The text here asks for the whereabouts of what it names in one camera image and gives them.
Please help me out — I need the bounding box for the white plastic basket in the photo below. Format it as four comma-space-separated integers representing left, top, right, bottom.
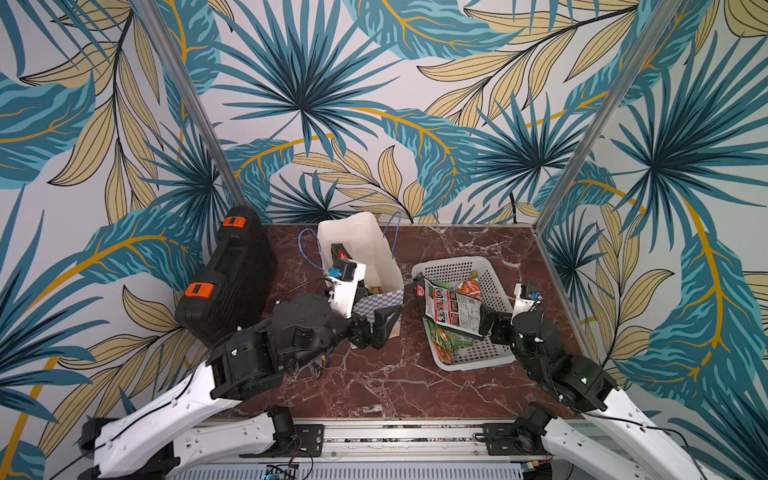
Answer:
411, 256, 515, 372

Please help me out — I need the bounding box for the dark packet with label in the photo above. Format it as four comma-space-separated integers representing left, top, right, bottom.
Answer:
413, 275, 483, 338

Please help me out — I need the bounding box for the dark green red packet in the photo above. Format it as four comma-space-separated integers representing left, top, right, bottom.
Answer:
331, 243, 353, 266

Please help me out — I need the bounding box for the blue checkered paper bag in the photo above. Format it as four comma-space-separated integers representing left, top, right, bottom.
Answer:
312, 212, 405, 337

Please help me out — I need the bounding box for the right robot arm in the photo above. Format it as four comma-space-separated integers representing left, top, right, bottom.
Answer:
480, 307, 718, 479

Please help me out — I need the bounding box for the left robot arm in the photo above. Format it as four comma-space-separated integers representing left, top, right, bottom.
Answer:
80, 294, 403, 479

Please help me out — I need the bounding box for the green red flat packet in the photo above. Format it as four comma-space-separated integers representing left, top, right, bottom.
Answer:
458, 270, 482, 300

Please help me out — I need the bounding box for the green orange packet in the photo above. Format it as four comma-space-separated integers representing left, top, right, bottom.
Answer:
426, 321, 477, 364

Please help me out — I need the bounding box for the black tool case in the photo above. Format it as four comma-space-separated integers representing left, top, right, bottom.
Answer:
175, 205, 277, 349

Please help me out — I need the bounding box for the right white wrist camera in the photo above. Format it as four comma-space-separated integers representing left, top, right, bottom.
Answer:
513, 283, 543, 316

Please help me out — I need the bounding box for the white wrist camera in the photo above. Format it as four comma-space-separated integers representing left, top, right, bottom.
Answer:
326, 258, 366, 318
513, 283, 543, 316

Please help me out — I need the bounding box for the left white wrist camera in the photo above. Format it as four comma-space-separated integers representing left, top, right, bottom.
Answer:
326, 258, 366, 318

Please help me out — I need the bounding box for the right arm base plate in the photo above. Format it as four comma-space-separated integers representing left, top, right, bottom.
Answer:
474, 423, 552, 456

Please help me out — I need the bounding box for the aluminium rail frame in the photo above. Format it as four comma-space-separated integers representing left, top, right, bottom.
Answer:
140, 418, 655, 480

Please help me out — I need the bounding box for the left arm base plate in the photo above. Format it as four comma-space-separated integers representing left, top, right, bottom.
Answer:
282, 423, 325, 459

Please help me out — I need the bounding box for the left metal corner post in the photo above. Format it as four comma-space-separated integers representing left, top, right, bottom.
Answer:
132, 0, 249, 206

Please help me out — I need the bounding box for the metal corner post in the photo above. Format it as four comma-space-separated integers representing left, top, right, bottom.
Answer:
533, 0, 683, 236
132, 0, 249, 206

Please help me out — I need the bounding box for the right metal corner post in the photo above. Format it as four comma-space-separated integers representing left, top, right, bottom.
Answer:
533, 0, 683, 236

